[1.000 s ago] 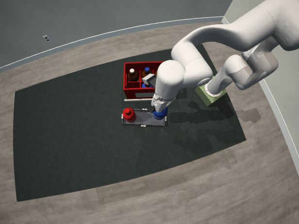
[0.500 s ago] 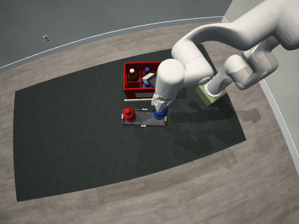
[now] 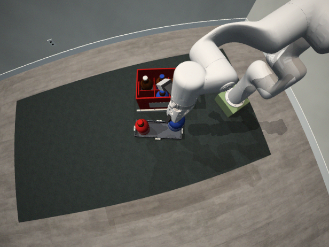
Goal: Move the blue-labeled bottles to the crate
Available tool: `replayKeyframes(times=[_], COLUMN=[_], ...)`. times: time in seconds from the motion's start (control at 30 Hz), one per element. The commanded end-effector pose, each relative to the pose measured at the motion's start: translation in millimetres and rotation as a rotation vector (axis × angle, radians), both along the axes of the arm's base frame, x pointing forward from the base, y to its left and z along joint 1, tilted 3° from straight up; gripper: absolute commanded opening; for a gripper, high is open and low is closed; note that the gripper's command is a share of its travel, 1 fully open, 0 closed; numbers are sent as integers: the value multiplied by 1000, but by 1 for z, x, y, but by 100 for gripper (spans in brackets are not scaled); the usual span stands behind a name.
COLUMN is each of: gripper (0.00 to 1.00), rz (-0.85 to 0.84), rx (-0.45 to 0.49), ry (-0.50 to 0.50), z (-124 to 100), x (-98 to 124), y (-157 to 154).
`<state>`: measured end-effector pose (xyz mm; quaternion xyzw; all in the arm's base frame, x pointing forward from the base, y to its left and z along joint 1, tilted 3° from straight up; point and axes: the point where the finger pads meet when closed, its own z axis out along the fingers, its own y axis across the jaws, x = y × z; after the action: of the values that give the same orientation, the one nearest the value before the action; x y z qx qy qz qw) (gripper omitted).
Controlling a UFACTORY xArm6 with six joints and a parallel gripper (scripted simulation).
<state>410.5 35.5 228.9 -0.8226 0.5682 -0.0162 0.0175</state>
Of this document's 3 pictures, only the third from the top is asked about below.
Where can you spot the brown bottle with white cap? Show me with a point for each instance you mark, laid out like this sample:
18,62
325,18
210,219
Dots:
146,83

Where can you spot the blue bottle with brown band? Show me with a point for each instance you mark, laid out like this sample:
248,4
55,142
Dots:
176,126

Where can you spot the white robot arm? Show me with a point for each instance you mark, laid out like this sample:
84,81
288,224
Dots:
284,34

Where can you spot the red bottle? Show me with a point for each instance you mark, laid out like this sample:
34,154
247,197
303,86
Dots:
142,126

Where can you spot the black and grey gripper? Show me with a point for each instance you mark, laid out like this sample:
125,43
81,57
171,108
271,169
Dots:
175,115

